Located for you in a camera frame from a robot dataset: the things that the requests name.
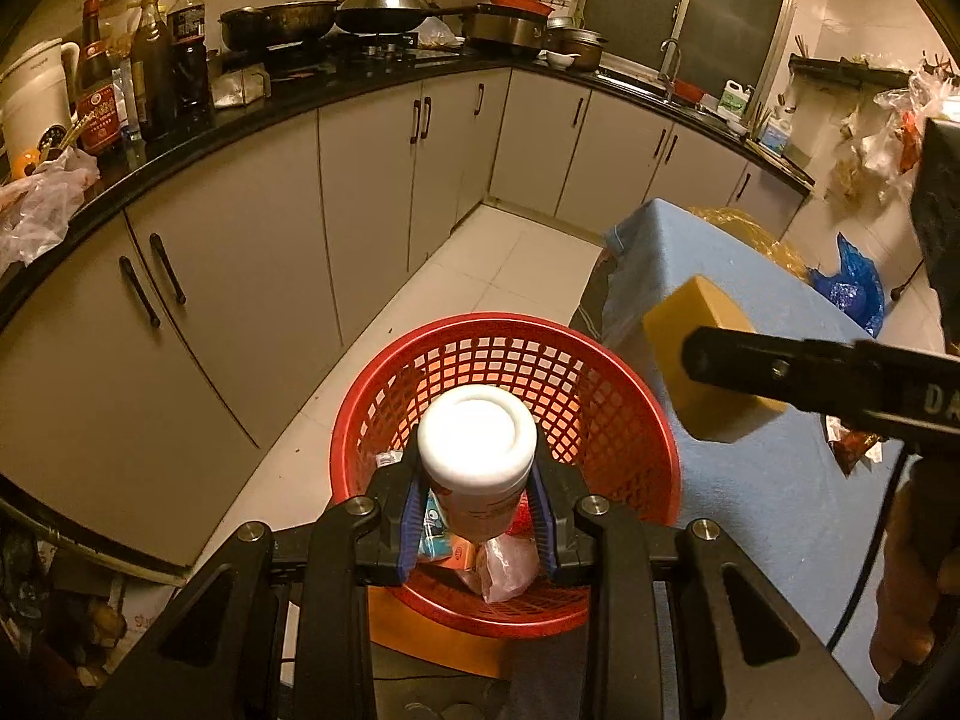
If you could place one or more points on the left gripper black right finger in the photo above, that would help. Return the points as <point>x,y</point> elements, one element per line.
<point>587,540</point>

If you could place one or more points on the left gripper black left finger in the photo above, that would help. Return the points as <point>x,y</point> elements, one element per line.
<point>370,540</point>

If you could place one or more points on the teal tissue pack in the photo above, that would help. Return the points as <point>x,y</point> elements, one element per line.
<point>435,543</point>

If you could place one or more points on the dark brown snack bag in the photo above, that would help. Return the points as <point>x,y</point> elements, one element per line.
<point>851,447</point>

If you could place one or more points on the orange cardboard box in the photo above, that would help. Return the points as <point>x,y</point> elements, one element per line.
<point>462,558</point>

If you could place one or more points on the white plastic bottle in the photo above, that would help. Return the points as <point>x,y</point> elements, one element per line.
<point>477,444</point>

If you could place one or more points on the yellow plastic tub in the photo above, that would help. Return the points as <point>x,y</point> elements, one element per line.
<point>707,412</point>

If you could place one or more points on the clear plastic bag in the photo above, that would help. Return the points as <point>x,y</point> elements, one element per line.
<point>502,569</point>

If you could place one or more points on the kitchen faucet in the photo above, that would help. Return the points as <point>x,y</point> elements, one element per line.
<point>672,52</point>

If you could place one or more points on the person's right hand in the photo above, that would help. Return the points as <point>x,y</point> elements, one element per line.
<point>909,592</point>

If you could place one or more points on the blue plastic bag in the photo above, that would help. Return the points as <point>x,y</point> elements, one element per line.
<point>855,288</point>

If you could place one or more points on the red plastic basket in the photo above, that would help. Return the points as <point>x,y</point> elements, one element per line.
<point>590,408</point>

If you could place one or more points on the blue table cloth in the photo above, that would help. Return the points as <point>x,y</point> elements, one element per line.
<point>761,469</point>

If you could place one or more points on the yellow plastic bag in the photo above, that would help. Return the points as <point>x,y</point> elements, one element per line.
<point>745,229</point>

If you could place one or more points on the white detergent jug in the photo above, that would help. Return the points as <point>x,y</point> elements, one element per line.
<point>734,100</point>

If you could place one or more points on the black frying pan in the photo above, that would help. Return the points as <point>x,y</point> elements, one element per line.
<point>249,29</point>

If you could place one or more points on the black wok with lid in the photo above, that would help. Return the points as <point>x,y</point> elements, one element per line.
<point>390,16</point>

